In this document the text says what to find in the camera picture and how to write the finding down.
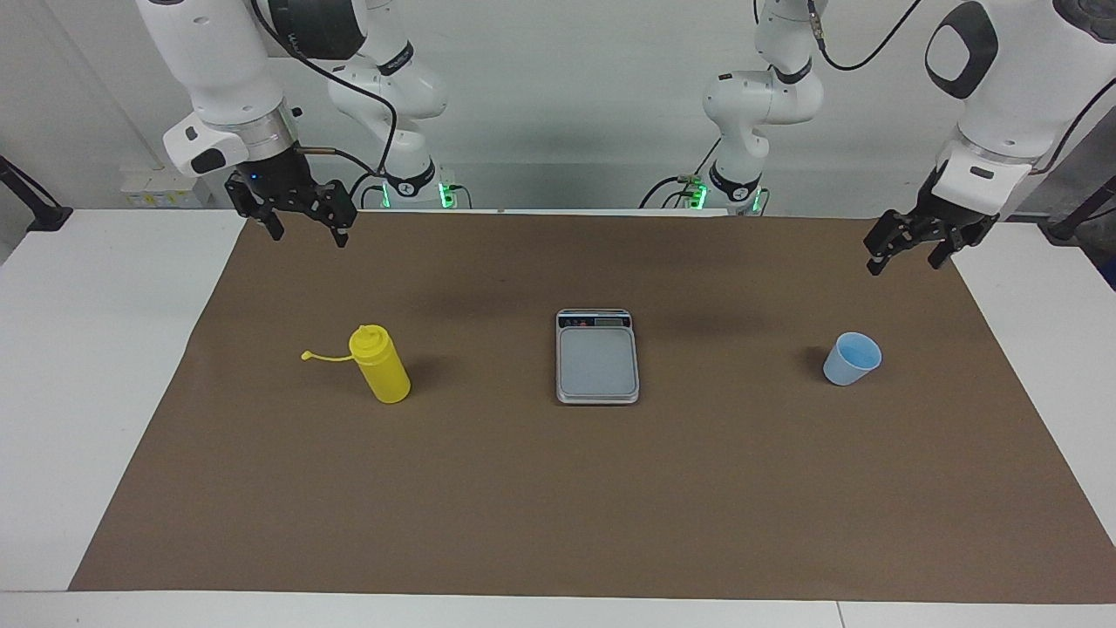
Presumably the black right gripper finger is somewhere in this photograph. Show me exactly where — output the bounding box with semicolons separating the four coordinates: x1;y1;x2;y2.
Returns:
301;181;358;249
225;179;286;242

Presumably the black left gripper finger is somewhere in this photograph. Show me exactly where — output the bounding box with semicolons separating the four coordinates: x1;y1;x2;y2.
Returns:
929;218;995;268
863;209;929;276

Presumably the light blue plastic cup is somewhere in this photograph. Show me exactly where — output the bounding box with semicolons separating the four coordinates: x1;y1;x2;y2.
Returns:
823;331;882;386

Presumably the yellow squeeze bottle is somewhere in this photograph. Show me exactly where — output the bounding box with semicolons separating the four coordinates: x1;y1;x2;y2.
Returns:
301;324;412;405

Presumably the silver digital kitchen scale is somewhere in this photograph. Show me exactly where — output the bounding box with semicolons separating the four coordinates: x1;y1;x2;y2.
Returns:
555;308;641;406

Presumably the black clamp stand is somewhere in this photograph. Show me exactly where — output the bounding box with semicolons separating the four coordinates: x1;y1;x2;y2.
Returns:
0;155;73;233
1038;174;1116;242

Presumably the white power strip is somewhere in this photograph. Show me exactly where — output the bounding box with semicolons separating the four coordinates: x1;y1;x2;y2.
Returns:
120;170;210;208

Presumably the brown paper table mat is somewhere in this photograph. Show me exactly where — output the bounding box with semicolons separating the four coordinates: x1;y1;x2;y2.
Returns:
68;209;1116;604

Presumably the black right base cable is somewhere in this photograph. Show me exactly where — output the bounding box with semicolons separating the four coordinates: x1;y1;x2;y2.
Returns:
347;170;473;210

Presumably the black base cable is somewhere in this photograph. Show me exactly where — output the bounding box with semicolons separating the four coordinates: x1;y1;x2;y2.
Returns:
639;135;725;210
347;170;473;210

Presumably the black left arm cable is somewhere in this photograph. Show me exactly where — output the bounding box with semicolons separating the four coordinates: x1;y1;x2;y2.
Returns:
806;0;1116;175

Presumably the black left base cable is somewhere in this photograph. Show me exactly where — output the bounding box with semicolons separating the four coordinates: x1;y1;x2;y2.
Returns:
639;135;725;210

